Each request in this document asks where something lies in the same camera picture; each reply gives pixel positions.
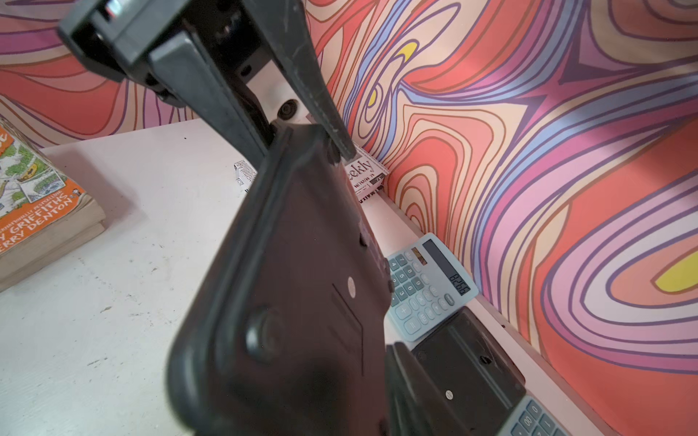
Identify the teal calculator at back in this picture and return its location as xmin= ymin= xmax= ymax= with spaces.
xmin=387 ymin=234 xmax=480 ymax=343

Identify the design weekly magazine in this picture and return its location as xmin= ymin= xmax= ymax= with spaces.
xmin=234 ymin=147 xmax=389 ymax=203

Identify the black calculator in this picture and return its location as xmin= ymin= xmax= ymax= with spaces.
xmin=167 ymin=125 xmax=393 ymax=435
xmin=413 ymin=307 xmax=527 ymax=435

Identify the teal calculator with display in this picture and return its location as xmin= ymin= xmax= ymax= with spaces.
xmin=496 ymin=393 xmax=570 ymax=436

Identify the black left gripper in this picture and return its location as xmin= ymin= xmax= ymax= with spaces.
xmin=57 ymin=0 xmax=356 ymax=169

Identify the colourful treehouse book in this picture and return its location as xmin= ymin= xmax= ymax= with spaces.
xmin=1 ymin=118 xmax=105 ymax=291

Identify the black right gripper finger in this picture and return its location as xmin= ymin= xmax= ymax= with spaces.
xmin=385 ymin=343 xmax=464 ymax=435

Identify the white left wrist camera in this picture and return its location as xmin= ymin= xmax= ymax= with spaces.
xmin=247 ymin=61 xmax=313 ymax=125

